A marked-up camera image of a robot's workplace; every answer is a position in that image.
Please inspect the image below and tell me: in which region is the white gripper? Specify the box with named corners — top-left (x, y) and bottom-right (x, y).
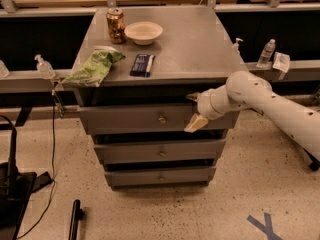
top-left (184, 89), bottom-right (222, 133)

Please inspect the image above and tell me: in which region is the grey top drawer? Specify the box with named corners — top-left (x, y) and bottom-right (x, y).
top-left (77, 103), bottom-right (241, 136)

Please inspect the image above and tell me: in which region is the grey drawer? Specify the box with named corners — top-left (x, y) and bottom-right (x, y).
top-left (77, 103), bottom-right (241, 136)
top-left (94, 139), bottom-right (225, 164)
top-left (105, 166), bottom-right (216, 187)

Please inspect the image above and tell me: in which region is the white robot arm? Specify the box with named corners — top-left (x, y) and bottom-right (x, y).
top-left (185, 71), bottom-right (320, 160)

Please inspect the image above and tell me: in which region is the grey middle drawer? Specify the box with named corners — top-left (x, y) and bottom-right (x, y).
top-left (94, 139), bottom-right (225, 164)

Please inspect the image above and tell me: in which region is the grey drawer cabinet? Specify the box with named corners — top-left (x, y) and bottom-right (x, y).
top-left (71, 5), bottom-right (252, 192)

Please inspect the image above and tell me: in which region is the grey bottom drawer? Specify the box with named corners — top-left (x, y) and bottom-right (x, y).
top-left (105, 166), bottom-right (216, 187)

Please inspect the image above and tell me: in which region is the dark blue snack packet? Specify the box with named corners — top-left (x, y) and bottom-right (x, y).
top-left (130, 54), bottom-right (155, 77)

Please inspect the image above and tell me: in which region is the small sanitizer pump bottle right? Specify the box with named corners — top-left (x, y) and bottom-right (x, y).
top-left (232, 37), bottom-right (244, 55)

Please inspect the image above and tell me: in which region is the clear plastic water bottle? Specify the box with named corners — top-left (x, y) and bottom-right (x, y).
top-left (257, 39), bottom-right (275, 68)

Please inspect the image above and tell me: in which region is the white bowl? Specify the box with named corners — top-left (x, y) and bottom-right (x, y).
top-left (125, 21), bottom-right (163, 46)

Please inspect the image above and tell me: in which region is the white paper packet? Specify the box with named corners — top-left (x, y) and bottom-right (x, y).
top-left (272, 52), bottom-right (290, 73)

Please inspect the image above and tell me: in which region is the green chip bag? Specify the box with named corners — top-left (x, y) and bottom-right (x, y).
top-left (62, 46), bottom-right (125, 87)

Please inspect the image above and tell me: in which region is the gold soda can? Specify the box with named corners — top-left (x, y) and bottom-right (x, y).
top-left (106, 8), bottom-right (126, 43)

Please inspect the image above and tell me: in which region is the black wheeled stand leg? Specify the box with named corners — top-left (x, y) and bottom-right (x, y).
top-left (306, 151), bottom-right (320, 171)

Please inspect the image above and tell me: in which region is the blue tape cross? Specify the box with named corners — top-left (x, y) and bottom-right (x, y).
top-left (247, 213), bottom-right (283, 240)

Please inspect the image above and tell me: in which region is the clear sanitizer pump bottle left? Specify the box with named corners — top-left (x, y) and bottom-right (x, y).
top-left (34, 54), bottom-right (55, 79)

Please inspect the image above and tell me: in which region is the black bar on floor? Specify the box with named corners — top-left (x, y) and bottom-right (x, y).
top-left (68, 199), bottom-right (84, 240)

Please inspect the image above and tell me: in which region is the clear bottle far left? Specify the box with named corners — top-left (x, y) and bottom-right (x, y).
top-left (0, 60), bottom-right (10, 78)

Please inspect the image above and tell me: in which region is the black stand base left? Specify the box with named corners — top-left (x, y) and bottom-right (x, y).
top-left (0, 115), bottom-right (53, 240)

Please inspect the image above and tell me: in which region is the black cable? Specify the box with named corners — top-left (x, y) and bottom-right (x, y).
top-left (16, 89), bottom-right (67, 240)

